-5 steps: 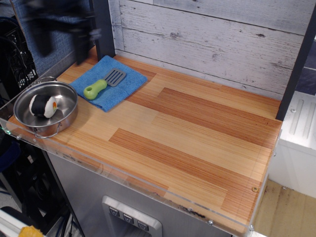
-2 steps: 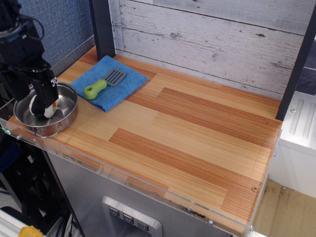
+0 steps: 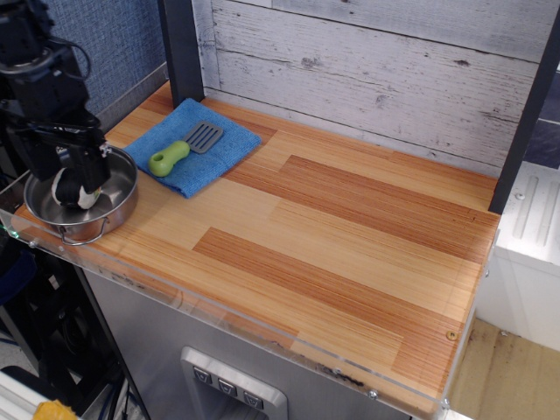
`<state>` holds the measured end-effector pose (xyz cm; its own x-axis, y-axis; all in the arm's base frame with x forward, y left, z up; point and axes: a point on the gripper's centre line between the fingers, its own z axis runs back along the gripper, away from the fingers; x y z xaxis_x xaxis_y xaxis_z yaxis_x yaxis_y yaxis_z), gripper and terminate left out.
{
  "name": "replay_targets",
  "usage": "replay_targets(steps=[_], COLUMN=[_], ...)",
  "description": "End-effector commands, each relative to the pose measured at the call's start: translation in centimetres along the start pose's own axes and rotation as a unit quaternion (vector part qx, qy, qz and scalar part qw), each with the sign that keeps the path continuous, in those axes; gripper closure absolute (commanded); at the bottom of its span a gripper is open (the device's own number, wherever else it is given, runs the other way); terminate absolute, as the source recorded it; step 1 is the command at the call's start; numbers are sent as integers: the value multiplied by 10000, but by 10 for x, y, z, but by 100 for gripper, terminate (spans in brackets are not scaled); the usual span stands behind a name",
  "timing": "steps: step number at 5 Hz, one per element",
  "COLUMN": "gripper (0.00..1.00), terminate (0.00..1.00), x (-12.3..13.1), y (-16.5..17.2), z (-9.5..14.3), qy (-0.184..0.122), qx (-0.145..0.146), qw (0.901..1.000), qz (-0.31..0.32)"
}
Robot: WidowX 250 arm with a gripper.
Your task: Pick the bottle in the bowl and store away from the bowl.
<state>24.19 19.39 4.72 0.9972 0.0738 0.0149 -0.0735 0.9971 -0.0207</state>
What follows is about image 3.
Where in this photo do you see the dark left frame post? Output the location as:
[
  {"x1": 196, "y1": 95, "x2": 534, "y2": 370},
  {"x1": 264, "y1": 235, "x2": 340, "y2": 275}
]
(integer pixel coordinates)
[{"x1": 157, "y1": 0, "x2": 205, "y2": 108}]

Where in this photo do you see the dark right frame post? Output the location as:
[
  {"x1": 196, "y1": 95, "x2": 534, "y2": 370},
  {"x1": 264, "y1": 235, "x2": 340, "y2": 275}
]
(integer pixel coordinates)
[{"x1": 488, "y1": 10, "x2": 559, "y2": 214}]

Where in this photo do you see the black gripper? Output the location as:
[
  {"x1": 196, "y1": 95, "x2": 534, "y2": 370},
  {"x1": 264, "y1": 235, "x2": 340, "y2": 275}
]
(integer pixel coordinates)
[{"x1": 1, "y1": 45, "x2": 112, "y2": 191}]

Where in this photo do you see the silver dispenser panel with buttons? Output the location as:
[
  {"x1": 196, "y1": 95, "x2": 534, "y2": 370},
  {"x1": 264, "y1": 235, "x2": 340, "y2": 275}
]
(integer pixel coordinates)
[{"x1": 180, "y1": 346, "x2": 289, "y2": 419}]

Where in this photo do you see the yellow black hose end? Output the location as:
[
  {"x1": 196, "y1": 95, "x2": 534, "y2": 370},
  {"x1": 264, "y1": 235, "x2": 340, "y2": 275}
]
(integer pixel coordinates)
[{"x1": 32, "y1": 400, "x2": 74, "y2": 420}]

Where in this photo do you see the dark frame post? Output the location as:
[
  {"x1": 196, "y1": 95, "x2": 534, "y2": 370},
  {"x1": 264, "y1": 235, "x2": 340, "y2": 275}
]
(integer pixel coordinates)
[
  {"x1": 488, "y1": 10, "x2": 559, "y2": 214},
  {"x1": 157, "y1": 0, "x2": 205, "y2": 108}
]

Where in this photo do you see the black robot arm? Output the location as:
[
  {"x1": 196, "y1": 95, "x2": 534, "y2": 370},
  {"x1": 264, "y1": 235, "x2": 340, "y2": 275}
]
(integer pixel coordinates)
[{"x1": 1, "y1": 1, "x2": 110, "y2": 193}]

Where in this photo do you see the white ribbed appliance top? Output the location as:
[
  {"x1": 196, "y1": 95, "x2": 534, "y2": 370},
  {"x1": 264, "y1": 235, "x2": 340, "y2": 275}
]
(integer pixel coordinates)
[{"x1": 497, "y1": 162, "x2": 559, "y2": 265}]

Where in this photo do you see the stainless steel bowl with handles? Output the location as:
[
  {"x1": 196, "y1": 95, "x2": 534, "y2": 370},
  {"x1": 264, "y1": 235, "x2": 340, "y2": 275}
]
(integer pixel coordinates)
[{"x1": 24, "y1": 148, "x2": 138, "y2": 246}]

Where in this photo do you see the plush sushi roll toy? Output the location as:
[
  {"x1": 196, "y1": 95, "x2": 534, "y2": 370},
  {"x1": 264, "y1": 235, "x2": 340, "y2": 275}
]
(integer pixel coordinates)
[{"x1": 51, "y1": 167, "x2": 102, "y2": 210}]

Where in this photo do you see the green handled grey spatula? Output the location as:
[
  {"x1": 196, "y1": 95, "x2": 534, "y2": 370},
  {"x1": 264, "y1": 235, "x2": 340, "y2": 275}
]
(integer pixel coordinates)
[{"x1": 148, "y1": 121, "x2": 223, "y2": 178}]

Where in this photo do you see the blue folded cloth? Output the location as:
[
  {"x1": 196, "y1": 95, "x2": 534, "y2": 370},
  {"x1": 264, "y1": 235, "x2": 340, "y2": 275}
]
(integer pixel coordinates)
[{"x1": 125, "y1": 99, "x2": 261, "y2": 198}]

